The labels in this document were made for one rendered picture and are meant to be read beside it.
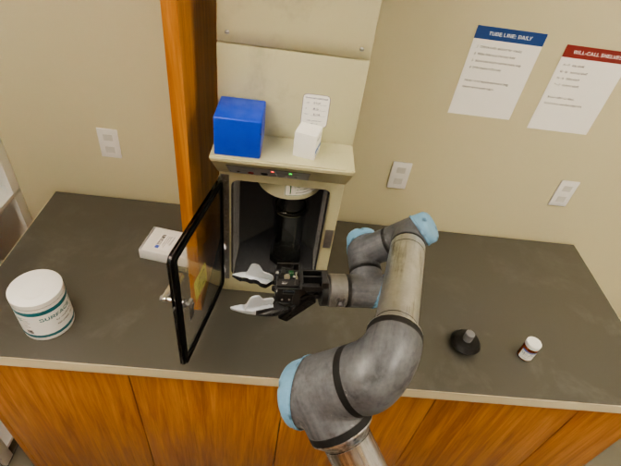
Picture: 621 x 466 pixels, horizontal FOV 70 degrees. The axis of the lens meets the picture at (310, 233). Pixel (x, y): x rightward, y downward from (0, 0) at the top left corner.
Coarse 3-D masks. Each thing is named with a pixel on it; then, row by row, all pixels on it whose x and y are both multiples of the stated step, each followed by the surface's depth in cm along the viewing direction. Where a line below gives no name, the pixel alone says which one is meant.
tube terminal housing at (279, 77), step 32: (224, 64) 94; (256, 64) 94; (288, 64) 94; (320, 64) 94; (352, 64) 93; (256, 96) 99; (288, 96) 99; (352, 96) 98; (288, 128) 104; (352, 128) 103; (320, 256) 132; (256, 288) 142
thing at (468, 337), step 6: (456, 330) 137; (462, 330) 137; (468, 330) 133; (456, 336) 135; (462, 336) 135; (468, 336) 132; (474, 336) 132; (456, 342) 133; (462, 342) 133; (468, 342) 133; (474, 342) 134; (480, 342) 135; (456, 348) 133; (462, 348) 132; (468, 348) 132; (474, 348) 132; (480, 348) 134; (468, 354) 132
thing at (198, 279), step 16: (208, 208) 106; (208, 224) 108; (192, 240) 100; (208, 240) 111; (192, 256) 102; (208, 256) 114; (192, 272) 105; (208, 272) 118; (192, 288) 107; (208, 288) 121; (208, 304) 125; (176, 320) 102; (192, 320) 113; (192, 336) 116
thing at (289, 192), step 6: (264, 186) 121; (270, 186) 119; (276, 186) 119; (282, 186) 118; (288, 186) 118; (270, 192) 120; (276, 192) 119; (282, 192) 119; (288, 192) 118; (294, 192) 119; (300, 192) 119; (306, 192) 120; (312, 192) 122; (282, 198) 119; (288, 198) 119; (294, 198) 119; (300, 198) 120
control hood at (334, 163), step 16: (272, 144) 102; (288, 144) 103; (336, 144) 106; (224, 160) 96; (240, 160) 96; (256, 160) 97; (272, 160) 97; (288, 160) 98; (304, 160) 99; (320, 160) 100; (336, 160) 100; (352, 160) 101; (320, 176) 103; (336, 176) 101; (352, 176) 99
